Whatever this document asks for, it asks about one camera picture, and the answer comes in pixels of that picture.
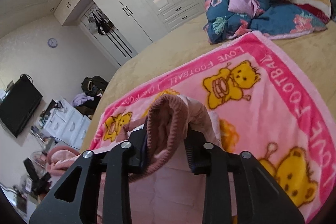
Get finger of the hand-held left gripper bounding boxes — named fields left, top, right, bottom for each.
left=23, top=158, right=51, bottom=195

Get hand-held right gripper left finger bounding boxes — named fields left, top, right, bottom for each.
left=29, top=128, right=150, bottom=224

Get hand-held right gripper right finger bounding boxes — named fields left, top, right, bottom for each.
left=184, top=130, right=306, bottom=224

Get pink quilted jacket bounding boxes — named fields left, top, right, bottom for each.
left=46, top=94, right=237, bottom=224

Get dark clothes pile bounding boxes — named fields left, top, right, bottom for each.
left=76, top=95, right=103, bottom=119

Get purple clothes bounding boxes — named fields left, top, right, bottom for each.
left=73, top=94, right=91, bottom=107

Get hanging dark clothes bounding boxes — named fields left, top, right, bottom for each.
left=88, top=10, right=114, bottom=35

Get white drawer cabinet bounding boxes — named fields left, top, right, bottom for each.
left=42, top=99, right=92, bottom=149

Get black television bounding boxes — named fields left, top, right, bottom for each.
left=0, top=74, right=44, bottom=138

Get brown bag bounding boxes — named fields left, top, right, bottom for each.
left=81, top=76, right=109, bottom=94

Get pink bear printed blanket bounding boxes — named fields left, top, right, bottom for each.
left=89, top=30, right=336, bottom=224

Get bed with beige sheet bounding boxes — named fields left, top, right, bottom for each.
left=80, top=14, right=336, bottom=151

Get white wardrobe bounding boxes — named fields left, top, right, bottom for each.
left=54, top=0, right=218, bottom=67

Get striped yellow red blanket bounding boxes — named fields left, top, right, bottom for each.
left=285, top=0, right=334, bottom=25

